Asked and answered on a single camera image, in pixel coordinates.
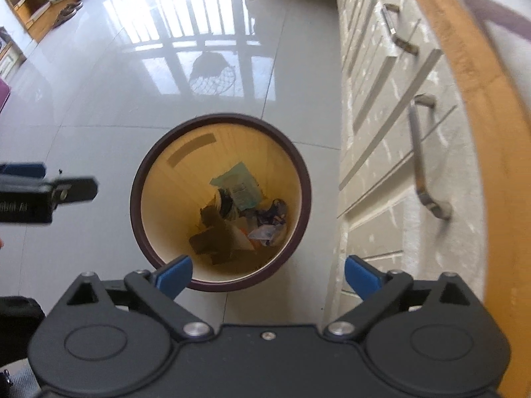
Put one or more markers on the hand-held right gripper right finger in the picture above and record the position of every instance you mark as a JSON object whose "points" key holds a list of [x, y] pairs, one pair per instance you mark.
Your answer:
{"points": [[361, 277]]}

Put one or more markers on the dark cloth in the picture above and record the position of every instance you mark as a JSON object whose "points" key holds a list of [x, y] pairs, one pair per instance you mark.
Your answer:
{"points": [[18, 327]]}

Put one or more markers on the green foil packet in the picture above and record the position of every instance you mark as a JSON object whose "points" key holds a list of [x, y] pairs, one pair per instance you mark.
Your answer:
{"points": [[240, 182]]}

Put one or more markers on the brown paper scraps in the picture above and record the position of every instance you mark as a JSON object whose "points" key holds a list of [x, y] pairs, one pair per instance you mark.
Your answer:
{"points": [[211, 236]]}

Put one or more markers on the purple board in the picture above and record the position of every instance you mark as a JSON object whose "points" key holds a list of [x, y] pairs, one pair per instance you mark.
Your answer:
{"points": [[3, 97]]}

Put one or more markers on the white framed picture board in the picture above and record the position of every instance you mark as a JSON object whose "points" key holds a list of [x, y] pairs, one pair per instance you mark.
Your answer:
{"points": [[8, 52]]}

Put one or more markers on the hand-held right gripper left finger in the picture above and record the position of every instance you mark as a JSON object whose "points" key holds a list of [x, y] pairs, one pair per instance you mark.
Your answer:
{"points": [[176, 275]]}

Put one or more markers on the brown slipper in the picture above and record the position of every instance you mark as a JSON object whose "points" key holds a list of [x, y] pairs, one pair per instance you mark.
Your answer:
{"points": [[74, 7]]}

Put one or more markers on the wooden low shelf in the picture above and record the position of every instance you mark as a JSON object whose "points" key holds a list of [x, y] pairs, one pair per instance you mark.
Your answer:
{"points": [[33, 16]]}

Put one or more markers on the pair of slippers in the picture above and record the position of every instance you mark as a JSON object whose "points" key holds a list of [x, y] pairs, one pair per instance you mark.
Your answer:
{"points": [[62, 20]]}

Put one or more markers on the white kitchen cabinets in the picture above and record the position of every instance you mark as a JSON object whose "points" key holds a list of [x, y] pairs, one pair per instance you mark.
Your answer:
{"points": [[365, 232]]}

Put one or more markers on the wood-look bin with brown rim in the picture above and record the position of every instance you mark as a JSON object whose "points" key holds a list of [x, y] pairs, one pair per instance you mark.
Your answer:
{"points": [[174, 199]]}

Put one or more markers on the crumpled plastic wrapper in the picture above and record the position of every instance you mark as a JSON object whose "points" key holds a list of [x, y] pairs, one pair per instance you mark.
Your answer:
{"points": [[267, 219]]}

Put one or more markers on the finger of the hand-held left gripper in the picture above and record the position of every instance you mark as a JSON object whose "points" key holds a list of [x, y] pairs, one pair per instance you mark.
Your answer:
{"points": [[20, 169], [74, 190]]}

